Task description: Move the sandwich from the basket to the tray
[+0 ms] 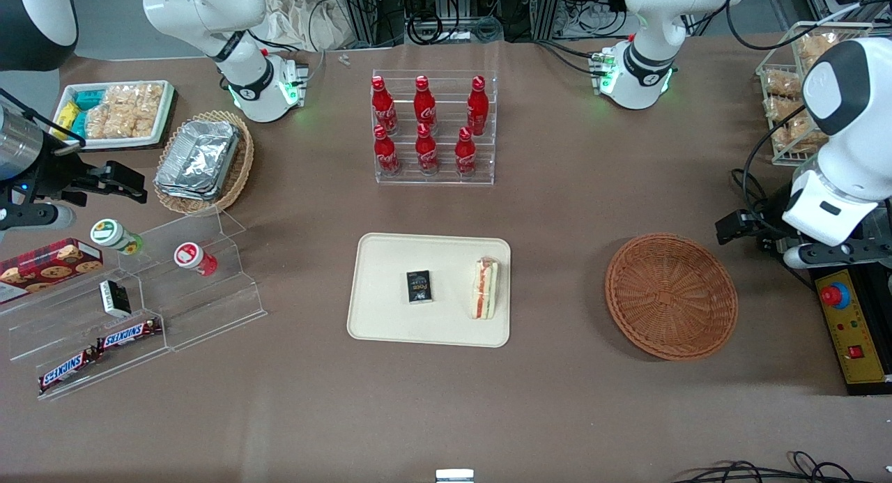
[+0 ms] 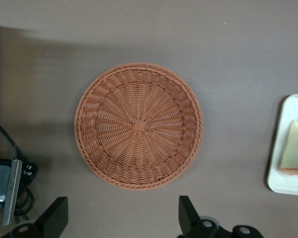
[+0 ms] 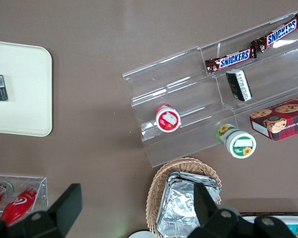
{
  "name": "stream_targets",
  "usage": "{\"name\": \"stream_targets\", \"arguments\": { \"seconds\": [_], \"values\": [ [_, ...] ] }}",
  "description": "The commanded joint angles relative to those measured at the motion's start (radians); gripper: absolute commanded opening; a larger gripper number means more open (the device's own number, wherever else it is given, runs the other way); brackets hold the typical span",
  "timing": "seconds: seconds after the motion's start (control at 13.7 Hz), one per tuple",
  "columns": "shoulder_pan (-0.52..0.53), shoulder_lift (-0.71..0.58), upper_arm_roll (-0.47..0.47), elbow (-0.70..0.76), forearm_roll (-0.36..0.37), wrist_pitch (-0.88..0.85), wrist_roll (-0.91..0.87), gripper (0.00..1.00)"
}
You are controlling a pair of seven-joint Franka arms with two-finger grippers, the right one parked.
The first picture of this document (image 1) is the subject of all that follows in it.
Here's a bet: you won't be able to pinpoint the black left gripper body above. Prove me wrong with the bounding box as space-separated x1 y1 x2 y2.
755 197 799 251

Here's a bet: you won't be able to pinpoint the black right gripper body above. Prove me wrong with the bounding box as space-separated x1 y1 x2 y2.
13 138 116 207

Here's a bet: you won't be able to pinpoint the triangle sandwich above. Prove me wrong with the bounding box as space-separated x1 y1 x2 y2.
470 256 502 321

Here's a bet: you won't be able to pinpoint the white rectangular snack tray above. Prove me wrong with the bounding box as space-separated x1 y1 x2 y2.
52 80 176 150

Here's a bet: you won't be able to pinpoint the round brown wicker basket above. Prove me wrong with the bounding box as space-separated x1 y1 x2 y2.
604 232 739 362

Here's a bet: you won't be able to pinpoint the oval tan wicker basket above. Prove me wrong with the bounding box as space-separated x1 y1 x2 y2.
153 109 256 216

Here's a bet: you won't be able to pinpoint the cream plastic tray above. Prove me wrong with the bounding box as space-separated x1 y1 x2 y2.
346 232 512 348

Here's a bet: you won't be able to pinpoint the green capped drink bottle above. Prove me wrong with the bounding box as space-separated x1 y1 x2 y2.
90 218 145 256

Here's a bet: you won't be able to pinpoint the clear rice cracker bag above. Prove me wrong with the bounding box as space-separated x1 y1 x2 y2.
83 107 158 140
105 83 165 116

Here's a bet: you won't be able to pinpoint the stacked aluminium foil trays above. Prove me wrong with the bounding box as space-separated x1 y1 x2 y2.
154 118 242 202

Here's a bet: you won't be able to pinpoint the red capped drink bottle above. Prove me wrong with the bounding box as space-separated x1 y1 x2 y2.
174 242 219 277

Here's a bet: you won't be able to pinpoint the red cookie box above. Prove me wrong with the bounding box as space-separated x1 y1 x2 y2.
0 237 105 305

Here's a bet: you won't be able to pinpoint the wrapped bread pack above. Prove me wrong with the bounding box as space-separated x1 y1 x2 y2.
767 99 826 153
797 31 840 60
762 70 802 98

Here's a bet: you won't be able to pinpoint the small black white box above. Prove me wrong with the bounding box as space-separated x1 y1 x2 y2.
98 279 132 319

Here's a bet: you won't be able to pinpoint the yellow emergency stop box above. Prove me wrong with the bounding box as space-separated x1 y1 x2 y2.
804 260 892 397
815 268 891 387

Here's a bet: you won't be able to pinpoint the clear acrylic stepped shelf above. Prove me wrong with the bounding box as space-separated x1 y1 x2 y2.
0 205 268 402

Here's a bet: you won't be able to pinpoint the snickers chocolate bar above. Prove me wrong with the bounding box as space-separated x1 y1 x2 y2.
95 317 163 352
38 348 100 394

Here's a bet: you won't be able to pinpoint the beige crumpled cloth bag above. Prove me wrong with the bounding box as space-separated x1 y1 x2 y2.
259 0 357 53

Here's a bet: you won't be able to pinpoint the red cola bottle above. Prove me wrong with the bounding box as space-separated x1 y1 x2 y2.
373 124 402 176
454 125 479 178
413 75 438 132
415 123 440 176
371 75 399 136
466 75 491 137

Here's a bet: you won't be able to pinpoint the small black snack box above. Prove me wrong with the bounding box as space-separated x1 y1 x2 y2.
406 269 435 305

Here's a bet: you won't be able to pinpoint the clear acrylic bottle rack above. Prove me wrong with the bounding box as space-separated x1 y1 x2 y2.
371 69 500 186

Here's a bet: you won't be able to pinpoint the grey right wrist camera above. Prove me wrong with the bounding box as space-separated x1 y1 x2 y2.
0 203 75 232

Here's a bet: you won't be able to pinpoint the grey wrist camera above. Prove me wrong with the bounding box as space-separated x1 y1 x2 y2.
0 203 75 232
783 238 892 270

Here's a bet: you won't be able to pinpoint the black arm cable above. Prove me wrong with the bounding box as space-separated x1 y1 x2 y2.
741 105 810 213
725 0 892 52

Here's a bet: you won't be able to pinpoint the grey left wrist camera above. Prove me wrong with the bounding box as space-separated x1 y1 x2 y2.
783 238 892 270

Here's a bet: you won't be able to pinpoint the white wire rack basket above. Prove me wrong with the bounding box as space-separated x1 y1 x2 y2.
755 21 875 167

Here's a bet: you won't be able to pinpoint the black base cables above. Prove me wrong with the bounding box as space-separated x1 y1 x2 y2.
535 38 608 77

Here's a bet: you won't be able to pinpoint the black floor cables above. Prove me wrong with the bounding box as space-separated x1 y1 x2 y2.
671 451 892 483

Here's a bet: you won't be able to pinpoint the aluminium frame rack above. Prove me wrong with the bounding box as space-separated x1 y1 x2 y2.
333 0 567 49

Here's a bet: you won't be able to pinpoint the black coiled cable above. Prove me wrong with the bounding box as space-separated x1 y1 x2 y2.
407 8 462 46

